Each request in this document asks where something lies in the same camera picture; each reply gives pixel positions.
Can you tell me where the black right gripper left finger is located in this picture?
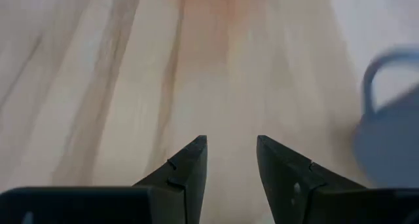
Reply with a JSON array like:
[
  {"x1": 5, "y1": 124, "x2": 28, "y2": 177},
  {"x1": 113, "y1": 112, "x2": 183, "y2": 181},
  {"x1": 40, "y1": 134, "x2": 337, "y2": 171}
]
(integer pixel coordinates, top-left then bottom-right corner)
[{"x1": 132, "y1": 134, "x2": 209, "y2": 224}]

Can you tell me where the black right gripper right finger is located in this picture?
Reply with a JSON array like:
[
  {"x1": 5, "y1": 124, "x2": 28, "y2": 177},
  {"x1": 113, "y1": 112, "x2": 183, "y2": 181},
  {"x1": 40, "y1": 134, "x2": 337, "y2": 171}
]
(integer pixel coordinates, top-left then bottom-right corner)
[{"x1": 256, "y1": 134, "x2": 367, "y2": 224}]

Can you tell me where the blue-grey ceramic mug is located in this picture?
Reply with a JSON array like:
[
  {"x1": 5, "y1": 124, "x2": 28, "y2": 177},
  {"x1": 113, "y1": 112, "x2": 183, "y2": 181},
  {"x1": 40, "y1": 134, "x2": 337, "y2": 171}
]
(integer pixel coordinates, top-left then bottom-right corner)
[{"x1": 352, "y1": 44, "x2": 419, "y2": 189}]

